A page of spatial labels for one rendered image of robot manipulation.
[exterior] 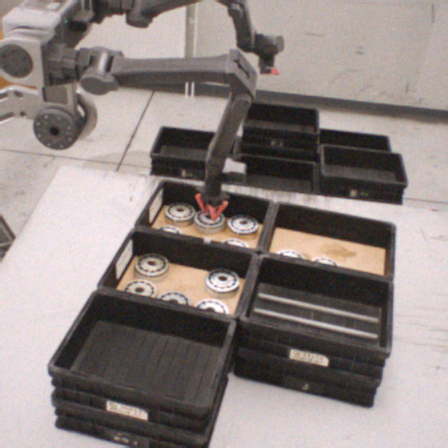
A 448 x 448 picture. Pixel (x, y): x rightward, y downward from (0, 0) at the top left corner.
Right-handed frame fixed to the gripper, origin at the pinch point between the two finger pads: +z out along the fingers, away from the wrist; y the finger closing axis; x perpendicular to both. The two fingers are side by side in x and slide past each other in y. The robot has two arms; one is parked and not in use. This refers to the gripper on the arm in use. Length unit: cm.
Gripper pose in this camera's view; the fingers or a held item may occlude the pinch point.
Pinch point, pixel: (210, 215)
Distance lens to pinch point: 219.9
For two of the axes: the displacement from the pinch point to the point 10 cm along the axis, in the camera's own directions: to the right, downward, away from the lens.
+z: -1.0, 8.1, 5.7
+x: -7.7, 3.0, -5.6
